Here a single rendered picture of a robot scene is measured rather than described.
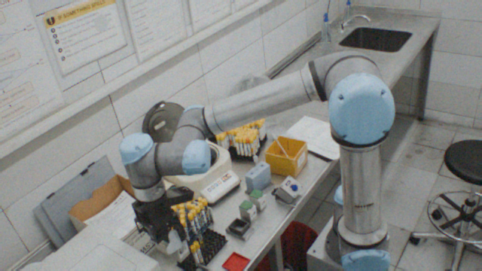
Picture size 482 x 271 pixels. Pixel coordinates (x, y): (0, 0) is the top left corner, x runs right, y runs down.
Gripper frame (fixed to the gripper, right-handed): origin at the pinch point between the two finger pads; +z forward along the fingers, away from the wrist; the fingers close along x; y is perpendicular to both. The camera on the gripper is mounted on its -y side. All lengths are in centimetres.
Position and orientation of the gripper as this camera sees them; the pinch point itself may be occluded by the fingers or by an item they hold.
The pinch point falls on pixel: (175, 243)
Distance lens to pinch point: 113.5
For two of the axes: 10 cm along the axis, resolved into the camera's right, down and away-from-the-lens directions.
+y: -5.9, 5.1, -6.2
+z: 1.3, 8.2, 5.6
